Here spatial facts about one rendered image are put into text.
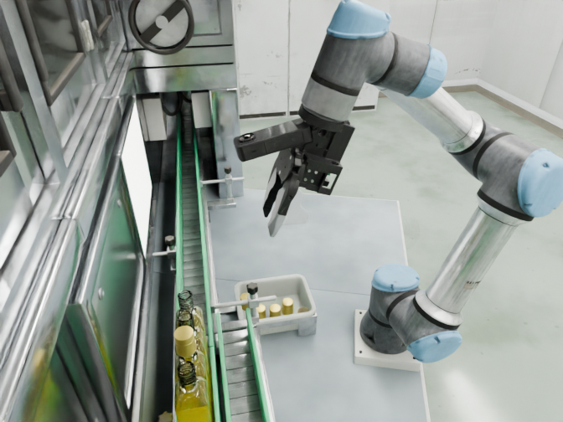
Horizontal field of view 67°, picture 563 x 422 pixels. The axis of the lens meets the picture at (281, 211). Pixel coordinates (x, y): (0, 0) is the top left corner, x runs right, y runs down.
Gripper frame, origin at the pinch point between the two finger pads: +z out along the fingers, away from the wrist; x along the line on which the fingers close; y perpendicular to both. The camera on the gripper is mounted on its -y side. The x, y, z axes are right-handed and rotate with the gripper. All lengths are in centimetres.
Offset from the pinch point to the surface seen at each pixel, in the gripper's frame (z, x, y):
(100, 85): 3, 52, -33
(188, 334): 22.2, -6.3, -8.3
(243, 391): 45.6, -0.4, 9.8
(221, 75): 5, 104, 2
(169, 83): 13, 104, -15
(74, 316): 14.7, -11.5, -26.2
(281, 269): 51, 53, 32
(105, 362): 24.6, -11.1, -20.8
